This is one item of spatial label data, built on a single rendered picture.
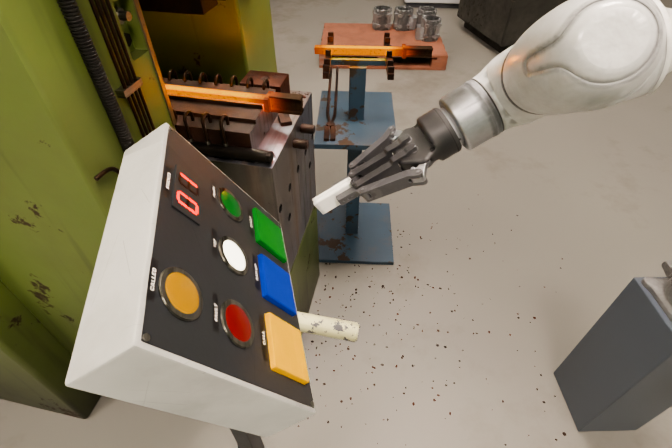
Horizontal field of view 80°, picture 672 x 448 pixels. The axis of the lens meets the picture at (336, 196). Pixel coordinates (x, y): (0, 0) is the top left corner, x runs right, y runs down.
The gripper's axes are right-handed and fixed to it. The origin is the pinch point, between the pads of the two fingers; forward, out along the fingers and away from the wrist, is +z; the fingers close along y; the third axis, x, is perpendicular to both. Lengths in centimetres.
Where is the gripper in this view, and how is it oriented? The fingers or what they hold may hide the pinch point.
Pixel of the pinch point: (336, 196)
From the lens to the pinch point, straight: 63.3
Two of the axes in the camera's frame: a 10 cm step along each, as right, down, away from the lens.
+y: -2.3, -6.6, 7.2
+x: -4.9, -5.6, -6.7
